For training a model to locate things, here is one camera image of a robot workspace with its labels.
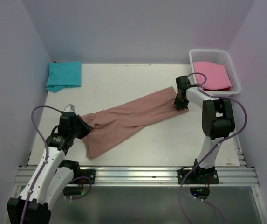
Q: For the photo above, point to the aluminium mounting rail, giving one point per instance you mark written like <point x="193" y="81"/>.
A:
<point x="168" y="176"/>

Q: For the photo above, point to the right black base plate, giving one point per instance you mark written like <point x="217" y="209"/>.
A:
<point x="202" y="176"/>

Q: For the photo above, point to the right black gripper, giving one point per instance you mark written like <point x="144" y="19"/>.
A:
<point x="179" y="106"/>

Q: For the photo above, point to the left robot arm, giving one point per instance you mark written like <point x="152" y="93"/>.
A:
<point x="52" y="175"/>

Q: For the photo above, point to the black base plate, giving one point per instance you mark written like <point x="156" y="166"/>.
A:
<point x="89" y="173"/>
<point x="202" y="176"/>

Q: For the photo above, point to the white plastic basket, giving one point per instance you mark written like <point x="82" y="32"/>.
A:
<point x="218" y="57"/>

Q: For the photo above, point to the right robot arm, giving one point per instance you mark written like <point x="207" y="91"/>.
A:
<point x="217" y="124"/>

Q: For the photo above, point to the folded teal t-shirt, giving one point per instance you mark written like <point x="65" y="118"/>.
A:
<point x="64" y="75"/>

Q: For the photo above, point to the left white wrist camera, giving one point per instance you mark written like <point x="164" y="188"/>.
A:
<point x="69" y="108"/>

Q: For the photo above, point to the red t-shirt in basket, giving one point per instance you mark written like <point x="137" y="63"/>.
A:
<point x="216" y="88"/>

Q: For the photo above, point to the folded pink t-shirt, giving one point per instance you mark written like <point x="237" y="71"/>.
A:
<point x="216" y="74"/>

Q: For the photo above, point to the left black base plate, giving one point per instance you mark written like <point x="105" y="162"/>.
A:
<point x="89" y="173"/>

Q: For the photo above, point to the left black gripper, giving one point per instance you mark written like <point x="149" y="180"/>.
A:
<point x="86" y="128"/>

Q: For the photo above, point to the dusty pink printed t-shirt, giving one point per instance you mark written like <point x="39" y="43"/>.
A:
<point x="115" y="125"/>

